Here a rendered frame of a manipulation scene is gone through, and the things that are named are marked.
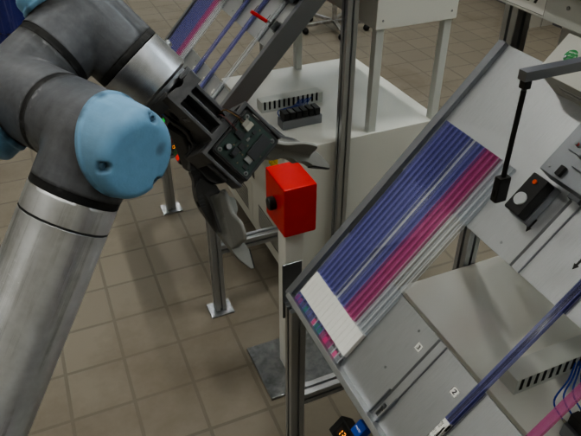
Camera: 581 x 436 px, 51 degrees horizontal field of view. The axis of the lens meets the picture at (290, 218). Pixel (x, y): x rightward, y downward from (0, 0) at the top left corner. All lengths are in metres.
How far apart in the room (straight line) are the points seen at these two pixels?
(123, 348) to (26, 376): 1.81
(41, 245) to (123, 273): 2.15
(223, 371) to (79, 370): 0.50
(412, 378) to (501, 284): 0.58
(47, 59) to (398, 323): 0.84
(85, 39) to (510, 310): 1.25
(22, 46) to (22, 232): 0.18
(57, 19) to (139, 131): 0.17
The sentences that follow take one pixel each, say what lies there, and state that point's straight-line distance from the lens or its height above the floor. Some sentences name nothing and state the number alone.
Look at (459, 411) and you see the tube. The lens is 1.10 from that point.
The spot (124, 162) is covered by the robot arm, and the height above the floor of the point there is 1.45.
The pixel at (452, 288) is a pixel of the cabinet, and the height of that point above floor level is 0.62.
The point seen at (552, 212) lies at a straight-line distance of 1.14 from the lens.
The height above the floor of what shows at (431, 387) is 0.81.
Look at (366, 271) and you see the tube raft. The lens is 1.28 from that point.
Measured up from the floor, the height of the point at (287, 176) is 0.78.
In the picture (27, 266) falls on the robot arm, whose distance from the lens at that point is 0.52.
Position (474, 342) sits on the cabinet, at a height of 0.62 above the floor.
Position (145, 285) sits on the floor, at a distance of 2.58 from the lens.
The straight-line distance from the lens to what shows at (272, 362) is 2.22.
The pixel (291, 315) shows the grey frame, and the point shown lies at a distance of 1.49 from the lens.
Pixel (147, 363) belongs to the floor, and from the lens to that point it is 2.28.
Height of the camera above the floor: 1.68
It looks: 36 degrees down
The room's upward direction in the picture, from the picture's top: straight up
